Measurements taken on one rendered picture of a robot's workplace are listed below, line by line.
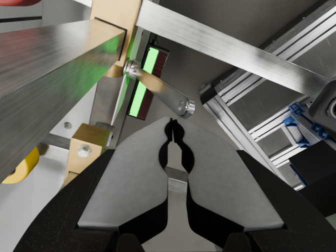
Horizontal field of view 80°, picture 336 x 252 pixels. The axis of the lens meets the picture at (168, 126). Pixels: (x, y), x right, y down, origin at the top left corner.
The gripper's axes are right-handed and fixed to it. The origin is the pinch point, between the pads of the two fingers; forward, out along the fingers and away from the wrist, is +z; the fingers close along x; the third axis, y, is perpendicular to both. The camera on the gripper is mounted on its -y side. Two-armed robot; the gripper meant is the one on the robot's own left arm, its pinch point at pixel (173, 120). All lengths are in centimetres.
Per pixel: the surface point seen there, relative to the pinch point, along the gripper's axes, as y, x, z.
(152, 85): -0.2, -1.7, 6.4
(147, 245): 195, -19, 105
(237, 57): -1.0, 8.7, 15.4
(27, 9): -6.5, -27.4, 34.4
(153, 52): 1.0, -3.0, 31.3
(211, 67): 20, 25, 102
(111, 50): -2.9, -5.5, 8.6
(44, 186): 47, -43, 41
